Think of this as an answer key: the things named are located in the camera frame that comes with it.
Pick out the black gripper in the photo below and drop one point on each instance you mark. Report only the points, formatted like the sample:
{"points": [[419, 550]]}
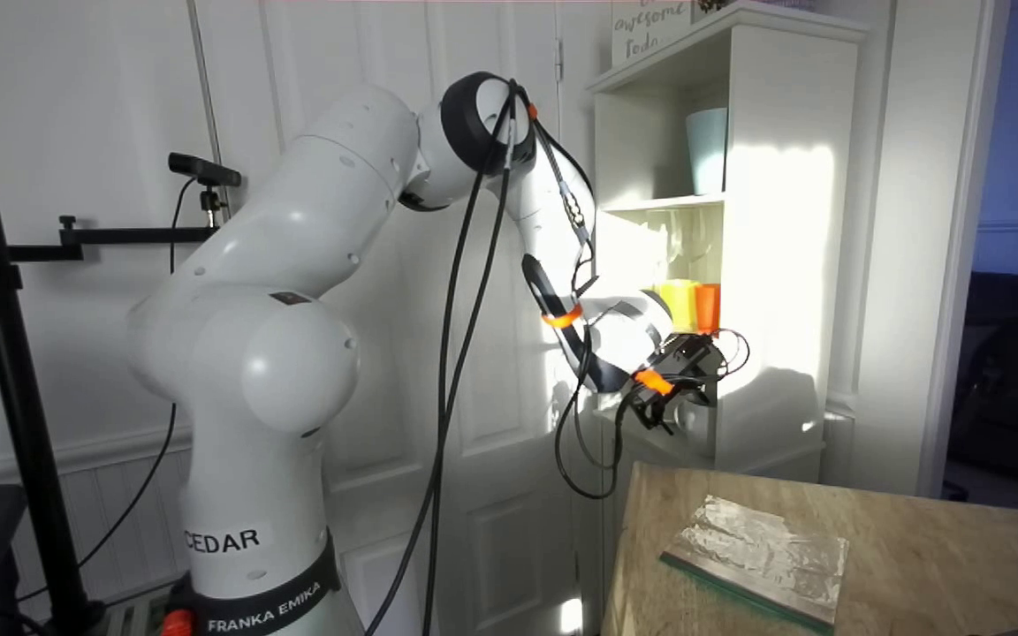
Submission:
{"points": [[687, 365]]}

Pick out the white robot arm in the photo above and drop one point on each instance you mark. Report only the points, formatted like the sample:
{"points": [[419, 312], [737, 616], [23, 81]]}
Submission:
{"points": [[243, 339]]}

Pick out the yellow cup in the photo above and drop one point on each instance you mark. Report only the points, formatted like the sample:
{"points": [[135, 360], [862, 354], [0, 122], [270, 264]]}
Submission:
{"points": [[681, 302]]}

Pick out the orange cup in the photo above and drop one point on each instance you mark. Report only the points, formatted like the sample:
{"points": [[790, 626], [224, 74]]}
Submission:
{"points": [[709, 307]]}

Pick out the white shelf cabinet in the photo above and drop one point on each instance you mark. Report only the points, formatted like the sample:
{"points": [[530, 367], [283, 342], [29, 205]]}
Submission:
{"points": [[787, 81]]}

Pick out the clear zip bag green seal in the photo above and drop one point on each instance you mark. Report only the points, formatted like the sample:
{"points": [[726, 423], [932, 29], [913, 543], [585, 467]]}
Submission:
{"points": [[760, 561]]}

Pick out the dark couch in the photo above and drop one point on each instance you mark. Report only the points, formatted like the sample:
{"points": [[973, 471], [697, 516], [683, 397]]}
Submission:
{"points": [[1015, 375]]}

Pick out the white sign board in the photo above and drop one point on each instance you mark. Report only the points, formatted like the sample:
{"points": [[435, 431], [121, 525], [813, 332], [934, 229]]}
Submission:
{"points": [[642, 24]]}

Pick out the black camera on stand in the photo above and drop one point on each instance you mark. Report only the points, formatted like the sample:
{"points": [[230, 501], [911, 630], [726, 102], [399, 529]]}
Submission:
{"points": [[201, 169]]}

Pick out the black camera stand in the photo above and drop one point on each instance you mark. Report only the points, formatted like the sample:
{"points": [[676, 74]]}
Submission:
{"points": [[70, 612]]}

